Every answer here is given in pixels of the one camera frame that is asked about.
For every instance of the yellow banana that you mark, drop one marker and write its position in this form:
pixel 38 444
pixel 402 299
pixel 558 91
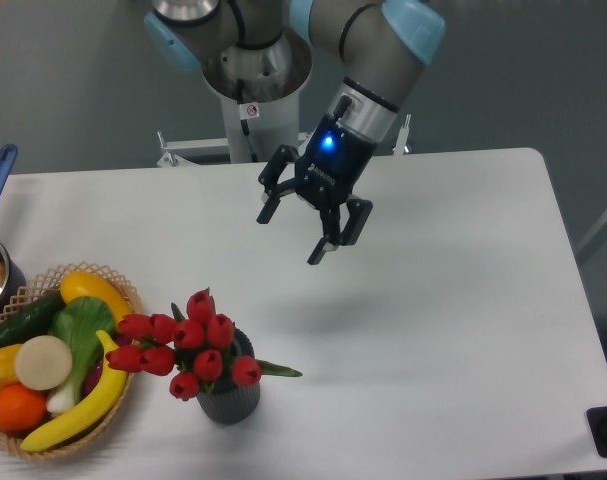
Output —
pixel 87 412

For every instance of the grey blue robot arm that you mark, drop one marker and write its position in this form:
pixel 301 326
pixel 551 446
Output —
pixel 256 56

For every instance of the green bok choy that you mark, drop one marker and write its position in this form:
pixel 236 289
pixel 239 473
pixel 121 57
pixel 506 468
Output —
pixel 76 325

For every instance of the green cucumber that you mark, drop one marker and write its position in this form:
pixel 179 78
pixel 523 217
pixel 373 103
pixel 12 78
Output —
pixel 32 320

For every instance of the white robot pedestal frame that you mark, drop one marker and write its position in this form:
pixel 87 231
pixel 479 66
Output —
pixel 254 129

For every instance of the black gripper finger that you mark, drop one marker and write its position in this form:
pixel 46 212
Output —
pixel 334 236
pixel 269 179

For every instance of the round beige disc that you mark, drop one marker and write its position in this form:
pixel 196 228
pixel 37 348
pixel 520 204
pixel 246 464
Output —
pixel 43 363

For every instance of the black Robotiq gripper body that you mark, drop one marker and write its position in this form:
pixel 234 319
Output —
pixel 332 163

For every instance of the dark red fruit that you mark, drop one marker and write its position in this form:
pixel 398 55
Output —
pixel 95 373

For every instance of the dark grey ribbed vase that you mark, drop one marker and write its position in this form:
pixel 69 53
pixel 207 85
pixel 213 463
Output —
pixel 230 403

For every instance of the orange fruit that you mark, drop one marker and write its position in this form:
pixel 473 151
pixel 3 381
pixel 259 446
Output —
pixel 21 408

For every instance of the red tulip bouquet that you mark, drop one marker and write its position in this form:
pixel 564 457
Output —
pixel 196 347

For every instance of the yellow bell pepper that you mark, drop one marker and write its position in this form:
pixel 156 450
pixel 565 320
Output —
pixel 8 374

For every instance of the woven wicker basket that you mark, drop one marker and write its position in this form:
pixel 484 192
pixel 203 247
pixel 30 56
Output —
pixel 41 285

